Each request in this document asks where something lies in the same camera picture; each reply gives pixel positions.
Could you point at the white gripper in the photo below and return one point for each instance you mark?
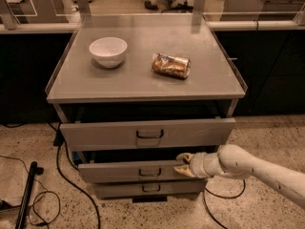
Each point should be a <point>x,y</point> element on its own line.
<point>197,165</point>

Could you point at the grey drawer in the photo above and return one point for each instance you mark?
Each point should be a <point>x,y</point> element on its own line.
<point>143,189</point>
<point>119,172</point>
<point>147,134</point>

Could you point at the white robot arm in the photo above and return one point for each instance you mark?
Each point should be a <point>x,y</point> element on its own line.
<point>232,161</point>

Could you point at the grey top drawer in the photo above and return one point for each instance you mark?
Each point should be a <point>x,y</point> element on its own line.
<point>147,134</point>

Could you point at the grey bottom drawer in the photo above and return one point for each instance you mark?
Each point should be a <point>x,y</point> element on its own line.
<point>143,189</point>

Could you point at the grey drawer cabinet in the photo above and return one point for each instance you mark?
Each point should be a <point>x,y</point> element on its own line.
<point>83,91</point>

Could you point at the crushed golden drink can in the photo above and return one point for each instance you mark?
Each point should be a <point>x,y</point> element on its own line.
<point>171,65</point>

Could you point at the white ceramic bowl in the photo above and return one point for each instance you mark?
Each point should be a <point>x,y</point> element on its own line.
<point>108,51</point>

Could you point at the black pole on floor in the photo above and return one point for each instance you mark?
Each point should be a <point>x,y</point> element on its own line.
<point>34,170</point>

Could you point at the grey background desk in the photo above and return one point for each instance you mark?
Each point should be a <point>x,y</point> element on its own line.
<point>261,10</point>

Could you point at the clear acrylic barrier panel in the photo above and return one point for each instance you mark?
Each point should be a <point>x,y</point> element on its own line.
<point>63,15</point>

